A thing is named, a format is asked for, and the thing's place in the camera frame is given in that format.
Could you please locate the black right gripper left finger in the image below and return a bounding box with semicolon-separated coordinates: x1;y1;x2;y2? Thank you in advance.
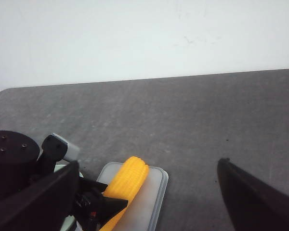
0;161;79;231

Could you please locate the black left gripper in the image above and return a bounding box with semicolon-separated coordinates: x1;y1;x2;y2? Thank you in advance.
29;134;128;230

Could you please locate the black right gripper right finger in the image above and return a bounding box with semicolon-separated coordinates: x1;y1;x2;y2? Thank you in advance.
217;158;289;231

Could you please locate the yellow corn cob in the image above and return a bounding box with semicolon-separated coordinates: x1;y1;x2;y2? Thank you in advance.
98;156;150;231

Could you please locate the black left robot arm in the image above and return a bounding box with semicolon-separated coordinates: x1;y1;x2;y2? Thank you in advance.
0;130;128;231

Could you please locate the grey digital kitchen scale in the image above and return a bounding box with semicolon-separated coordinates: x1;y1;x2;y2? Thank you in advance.
63;162;170;231

